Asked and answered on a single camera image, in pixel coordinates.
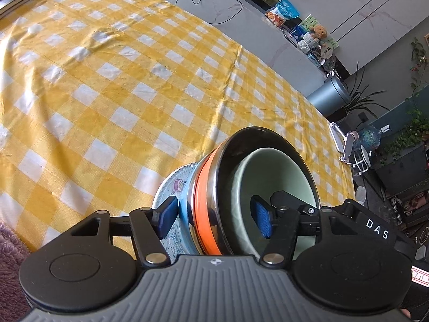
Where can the green picture board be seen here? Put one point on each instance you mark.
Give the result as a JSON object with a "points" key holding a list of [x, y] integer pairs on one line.
{"points": [[330, 42]]}

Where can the blue snack bag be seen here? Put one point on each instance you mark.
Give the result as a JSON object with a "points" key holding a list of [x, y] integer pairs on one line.
{"points": [[283, 10]]}

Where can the green ivy plant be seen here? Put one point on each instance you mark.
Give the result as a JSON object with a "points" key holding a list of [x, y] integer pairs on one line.
{"points": [[407, 137]]}

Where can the green ceramic bowl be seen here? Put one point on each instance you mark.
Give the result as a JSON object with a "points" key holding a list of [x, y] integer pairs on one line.
{"points": [[285, 174]]}

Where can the purple fluffy blanket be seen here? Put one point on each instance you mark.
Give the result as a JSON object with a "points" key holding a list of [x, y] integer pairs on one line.
{"points": [[13, 261]]}

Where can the grey trash can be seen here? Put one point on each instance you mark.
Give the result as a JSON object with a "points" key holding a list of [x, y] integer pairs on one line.
{"points": [[328, 95]]}

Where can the dark side cabinet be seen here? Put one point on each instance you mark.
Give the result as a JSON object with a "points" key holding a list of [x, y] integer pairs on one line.
{"points": [[402, 171]]}

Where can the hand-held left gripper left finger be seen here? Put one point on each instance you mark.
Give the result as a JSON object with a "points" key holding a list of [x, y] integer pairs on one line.
{"points": [[167, 214]]}

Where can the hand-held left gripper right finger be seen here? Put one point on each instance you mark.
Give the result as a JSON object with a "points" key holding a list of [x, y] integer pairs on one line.
{"points": [[263, 218]]}

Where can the brown teddy bear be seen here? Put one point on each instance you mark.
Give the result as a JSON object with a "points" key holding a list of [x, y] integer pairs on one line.
{"points": [[320, 33]]}

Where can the white printed plate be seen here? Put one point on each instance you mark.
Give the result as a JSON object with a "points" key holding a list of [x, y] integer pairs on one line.
{"points": [[167, 187]]}

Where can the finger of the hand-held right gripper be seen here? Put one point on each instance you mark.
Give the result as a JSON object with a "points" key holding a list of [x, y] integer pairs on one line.
{"points": [[310, 209]]}

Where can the tall leafy potted plant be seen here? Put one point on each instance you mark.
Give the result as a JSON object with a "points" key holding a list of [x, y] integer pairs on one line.
{"points": [[362, 102]]}

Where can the white round stool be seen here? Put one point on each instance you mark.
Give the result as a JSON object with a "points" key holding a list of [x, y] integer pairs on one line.
{"points": [[363, 156]]}

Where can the blue water jug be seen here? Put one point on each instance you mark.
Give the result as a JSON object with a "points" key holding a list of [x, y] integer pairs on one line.
{"points": [[368, 137]]}

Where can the orange steel bowl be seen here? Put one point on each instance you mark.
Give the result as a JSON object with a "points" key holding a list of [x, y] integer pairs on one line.
{"points": [[204, 201]]}

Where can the round paper fan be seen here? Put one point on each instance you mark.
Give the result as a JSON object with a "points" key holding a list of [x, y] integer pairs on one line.
{"points": [[326, 52]]}

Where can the yellow checkered tablecloth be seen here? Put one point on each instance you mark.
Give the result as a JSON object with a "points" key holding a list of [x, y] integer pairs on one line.
{"points": [[100, 90]]}

